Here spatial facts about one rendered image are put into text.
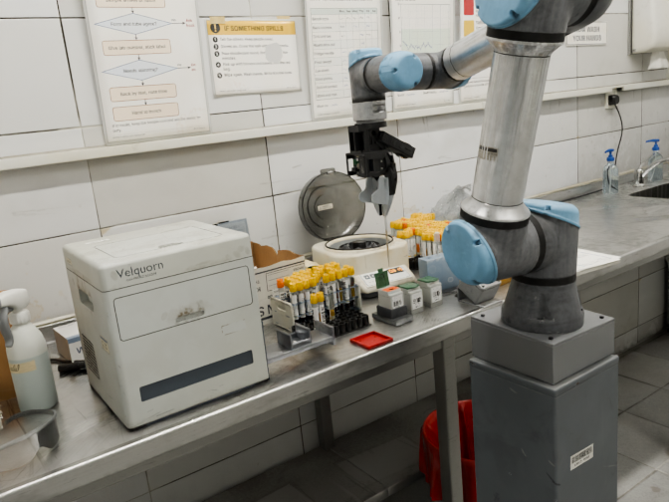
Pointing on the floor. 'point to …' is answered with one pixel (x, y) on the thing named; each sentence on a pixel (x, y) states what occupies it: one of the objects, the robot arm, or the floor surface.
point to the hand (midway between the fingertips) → (384, 209)
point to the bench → (321, 389)
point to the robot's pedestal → (546, 434)
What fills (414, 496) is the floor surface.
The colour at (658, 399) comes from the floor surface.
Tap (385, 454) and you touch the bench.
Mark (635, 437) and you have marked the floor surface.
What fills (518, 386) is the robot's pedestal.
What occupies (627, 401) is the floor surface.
